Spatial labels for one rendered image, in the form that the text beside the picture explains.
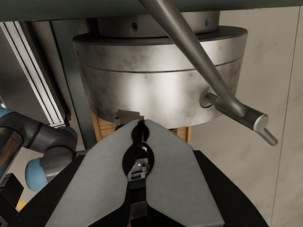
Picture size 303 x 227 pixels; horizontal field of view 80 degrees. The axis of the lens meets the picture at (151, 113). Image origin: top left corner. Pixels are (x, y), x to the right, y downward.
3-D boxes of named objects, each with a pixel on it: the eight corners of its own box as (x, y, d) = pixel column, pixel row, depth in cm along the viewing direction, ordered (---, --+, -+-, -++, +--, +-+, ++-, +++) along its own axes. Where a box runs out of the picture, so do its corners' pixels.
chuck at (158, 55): (66, 32, 42) (85, 54, 17) (181, 23, 53) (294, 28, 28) (70, 48, 44) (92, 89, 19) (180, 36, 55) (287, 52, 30)
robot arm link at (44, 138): (47, 114, 53) (36, 136, 43) (83, 130, 58) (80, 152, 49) (35, 134, 55) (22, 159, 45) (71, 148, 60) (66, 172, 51)
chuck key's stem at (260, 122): (204, 88, 29) (272, 119, 20) (195, 99, 30) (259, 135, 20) (196, 81, 28) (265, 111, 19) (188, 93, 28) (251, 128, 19)
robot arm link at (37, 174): (30, 150, 45) (17, 176, 38) (77, 142, 47) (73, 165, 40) (40, 173, 49) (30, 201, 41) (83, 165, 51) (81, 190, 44)
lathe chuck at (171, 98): (70, 48, 44) (92, 89, 19) (180, 36, 55) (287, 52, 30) (79, 83, 48) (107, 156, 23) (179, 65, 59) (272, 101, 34)
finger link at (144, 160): (159, 147, 49) (127, 154, 47) (159, 142, 48) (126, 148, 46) (165, 159, 45) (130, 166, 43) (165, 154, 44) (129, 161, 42)
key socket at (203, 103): (208, 87, 30) (220, 93, 27) (195, 103, 30) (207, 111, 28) (196, 76, 28) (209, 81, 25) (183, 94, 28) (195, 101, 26)
